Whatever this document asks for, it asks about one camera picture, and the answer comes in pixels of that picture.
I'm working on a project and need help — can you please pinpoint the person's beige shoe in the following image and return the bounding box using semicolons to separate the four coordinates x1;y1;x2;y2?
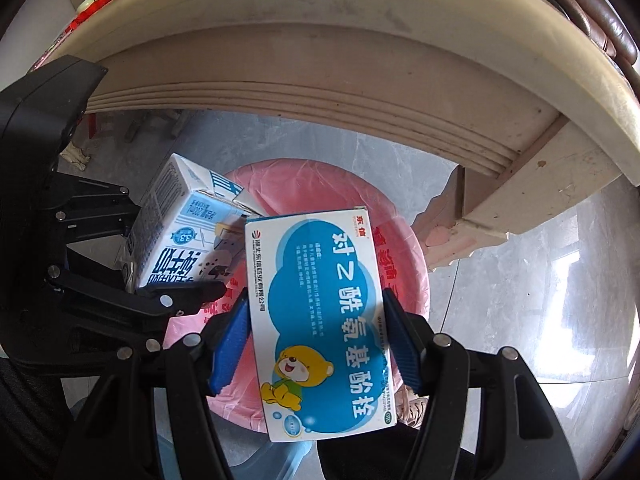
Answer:
395;395;431;428

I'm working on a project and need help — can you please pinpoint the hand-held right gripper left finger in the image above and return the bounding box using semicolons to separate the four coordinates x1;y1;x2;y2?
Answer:
52;287;251;480

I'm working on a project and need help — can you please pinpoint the red plastic tray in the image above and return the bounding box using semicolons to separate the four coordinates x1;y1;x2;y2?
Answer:
65;7;108;33

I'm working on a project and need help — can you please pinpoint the person's leg in black pants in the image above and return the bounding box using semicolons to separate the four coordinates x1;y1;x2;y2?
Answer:
317;422;476;480

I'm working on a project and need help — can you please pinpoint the brown leather armchair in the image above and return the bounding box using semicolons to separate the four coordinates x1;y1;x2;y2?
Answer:
500;0;640;68

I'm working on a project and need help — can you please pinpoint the beige wooden coffee table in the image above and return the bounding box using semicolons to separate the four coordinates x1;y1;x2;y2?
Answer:
57;0;640;273

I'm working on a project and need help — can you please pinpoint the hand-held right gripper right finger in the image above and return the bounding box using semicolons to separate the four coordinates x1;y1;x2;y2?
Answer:
382;287;583;480

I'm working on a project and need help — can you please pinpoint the pink lined trash bin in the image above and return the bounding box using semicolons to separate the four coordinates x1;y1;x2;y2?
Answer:
165;158;431;436

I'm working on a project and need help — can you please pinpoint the blue medicine box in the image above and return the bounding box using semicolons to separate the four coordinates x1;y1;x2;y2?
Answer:
244;206;399;443

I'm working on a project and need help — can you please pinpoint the white blue milk carton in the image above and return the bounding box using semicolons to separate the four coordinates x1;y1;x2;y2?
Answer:
125;152;263;306

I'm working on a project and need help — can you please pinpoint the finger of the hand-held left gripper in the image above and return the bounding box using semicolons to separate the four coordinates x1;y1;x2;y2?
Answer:
47;265;227;353
50;172;143;241

